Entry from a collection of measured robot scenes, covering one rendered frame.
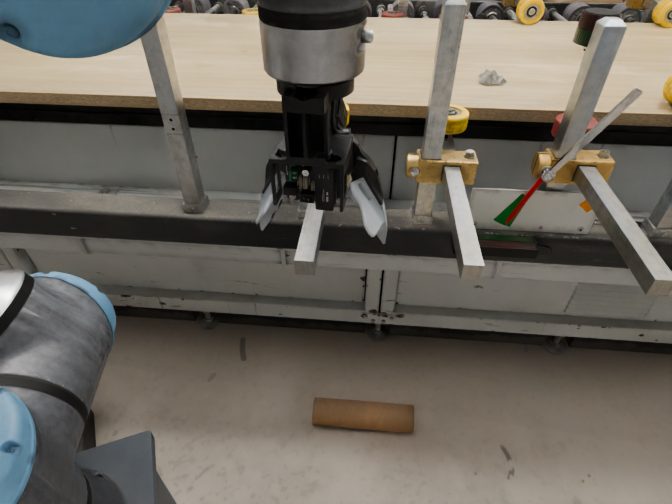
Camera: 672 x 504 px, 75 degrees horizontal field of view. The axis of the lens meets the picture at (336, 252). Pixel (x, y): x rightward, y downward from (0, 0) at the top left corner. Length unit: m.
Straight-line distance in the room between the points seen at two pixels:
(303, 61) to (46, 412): 0.46
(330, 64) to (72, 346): 0.47
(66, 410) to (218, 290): 1.03
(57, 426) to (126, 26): 0.47
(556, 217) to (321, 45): 0.74
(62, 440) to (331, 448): 0.92
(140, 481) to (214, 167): 0.77
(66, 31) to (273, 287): 1.32
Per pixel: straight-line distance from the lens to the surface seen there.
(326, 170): 0.41
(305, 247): 0.68
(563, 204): 1.00
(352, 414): 1.37
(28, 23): 0.24
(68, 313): 0.67
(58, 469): 0.61
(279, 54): 0.38
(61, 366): 0.63
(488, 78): 1.17
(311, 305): 1.50
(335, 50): 0.38
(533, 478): 1.48
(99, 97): 1.19
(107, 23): 0.23
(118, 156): 1.33
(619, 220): 0.83
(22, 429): 0.55
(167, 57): 0.91
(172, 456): 1.47
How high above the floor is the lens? 1.27
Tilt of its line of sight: 40 degrees down
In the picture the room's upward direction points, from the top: straight up
